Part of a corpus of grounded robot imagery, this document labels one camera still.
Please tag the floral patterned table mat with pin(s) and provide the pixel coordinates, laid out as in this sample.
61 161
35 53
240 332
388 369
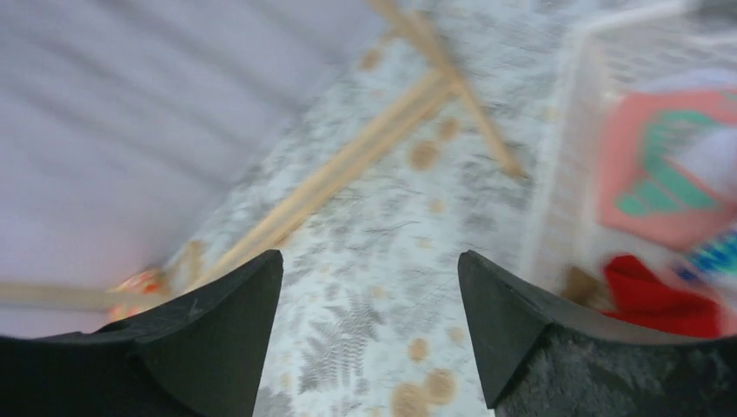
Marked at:
370 321

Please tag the pink blue lettered sock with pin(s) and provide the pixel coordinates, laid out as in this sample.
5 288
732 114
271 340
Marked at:
714 259

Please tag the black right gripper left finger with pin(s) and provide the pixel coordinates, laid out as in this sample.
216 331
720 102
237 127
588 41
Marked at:
201 354

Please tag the wooden drying rack stand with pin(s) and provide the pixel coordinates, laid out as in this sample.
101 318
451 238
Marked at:
443 81

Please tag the pink green patterned sock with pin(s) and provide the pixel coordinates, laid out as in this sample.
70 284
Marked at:
643 187

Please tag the white perforated plastic basket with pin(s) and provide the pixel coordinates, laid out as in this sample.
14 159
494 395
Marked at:
606 55

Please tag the red sock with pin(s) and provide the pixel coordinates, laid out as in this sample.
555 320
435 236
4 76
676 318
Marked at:
640 298

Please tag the orange floral cloth bundle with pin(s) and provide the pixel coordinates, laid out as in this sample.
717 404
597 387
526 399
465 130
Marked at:
152 281

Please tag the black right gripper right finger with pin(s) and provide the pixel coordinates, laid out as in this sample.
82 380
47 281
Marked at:
538 354

